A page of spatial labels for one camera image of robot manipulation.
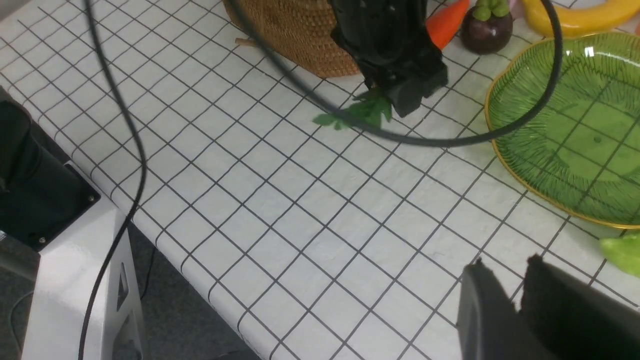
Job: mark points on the dark purple toy mangosteen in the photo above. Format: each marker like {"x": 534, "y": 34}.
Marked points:
{"x": 487, "y": 27}

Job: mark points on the green leaf-shaped glass plate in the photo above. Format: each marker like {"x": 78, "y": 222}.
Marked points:
{"x": 581, "y": 152}

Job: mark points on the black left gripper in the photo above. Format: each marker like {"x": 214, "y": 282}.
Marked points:
{"x": 389, "y": 43}

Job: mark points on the woven rattan basket green lining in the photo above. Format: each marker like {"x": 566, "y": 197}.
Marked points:
{"x": 299, "y": 30}

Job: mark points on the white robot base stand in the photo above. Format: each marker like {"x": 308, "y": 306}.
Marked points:
{"x": 85, "y": 299}

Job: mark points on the light green toy gourd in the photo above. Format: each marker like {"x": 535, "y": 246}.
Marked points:
{"x": 623, "y": 252}

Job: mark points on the white toy radish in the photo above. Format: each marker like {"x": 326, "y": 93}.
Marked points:
{"x": 371, "y": 106}

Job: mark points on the orange toy carrot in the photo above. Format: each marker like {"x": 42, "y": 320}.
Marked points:
{"x": 445, "y": 23}

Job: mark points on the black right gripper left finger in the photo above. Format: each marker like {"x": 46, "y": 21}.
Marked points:
{"x": 488, "y": 326}

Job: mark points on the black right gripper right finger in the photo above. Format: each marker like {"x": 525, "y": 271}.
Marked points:
{"x": 575, "y": 321}

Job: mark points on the yellow toy banana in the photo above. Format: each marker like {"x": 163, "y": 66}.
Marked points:
{"x": 576, "y": 22}

